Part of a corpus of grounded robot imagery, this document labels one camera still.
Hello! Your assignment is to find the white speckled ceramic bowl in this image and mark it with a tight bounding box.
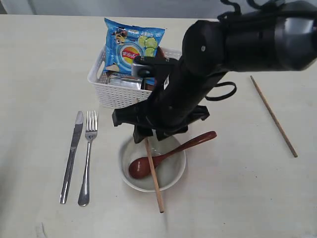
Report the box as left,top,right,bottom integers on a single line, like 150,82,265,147
118,136,186,193

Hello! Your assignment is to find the silver foil packet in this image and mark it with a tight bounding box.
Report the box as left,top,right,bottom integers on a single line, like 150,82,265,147
106,72,145,90

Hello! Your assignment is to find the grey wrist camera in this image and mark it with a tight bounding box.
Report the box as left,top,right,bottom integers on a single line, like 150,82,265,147
131,56,179,78

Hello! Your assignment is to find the silver table knife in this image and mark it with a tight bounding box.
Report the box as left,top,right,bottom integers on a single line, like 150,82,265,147
59,111,83,204

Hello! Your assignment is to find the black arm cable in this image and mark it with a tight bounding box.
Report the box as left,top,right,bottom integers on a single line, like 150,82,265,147
205,81,237,102

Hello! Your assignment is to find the white perforated plastic basket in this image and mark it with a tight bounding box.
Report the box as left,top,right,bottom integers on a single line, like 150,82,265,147
87,44,184,110

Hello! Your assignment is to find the wooden chopstick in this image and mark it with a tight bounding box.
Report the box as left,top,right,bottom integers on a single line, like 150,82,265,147
144,137,164,214
250,75,298,158

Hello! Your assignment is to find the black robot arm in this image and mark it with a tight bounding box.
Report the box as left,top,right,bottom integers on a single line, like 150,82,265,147
112,0,317,143

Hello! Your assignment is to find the silver metal fork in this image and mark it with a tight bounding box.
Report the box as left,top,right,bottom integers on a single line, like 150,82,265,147
78,111,98,206

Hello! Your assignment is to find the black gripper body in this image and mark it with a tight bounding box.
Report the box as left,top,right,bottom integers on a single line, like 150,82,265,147
112,58,210,134

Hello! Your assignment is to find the dark brown wooden spoon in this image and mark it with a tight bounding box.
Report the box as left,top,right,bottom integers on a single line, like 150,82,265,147
128,131,217,179

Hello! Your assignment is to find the brown round plate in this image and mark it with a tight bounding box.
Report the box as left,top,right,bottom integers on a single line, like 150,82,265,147
145,47,164,91

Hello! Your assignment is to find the blue potato chips bag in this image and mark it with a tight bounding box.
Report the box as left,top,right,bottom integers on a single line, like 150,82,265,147
103,18,165,74

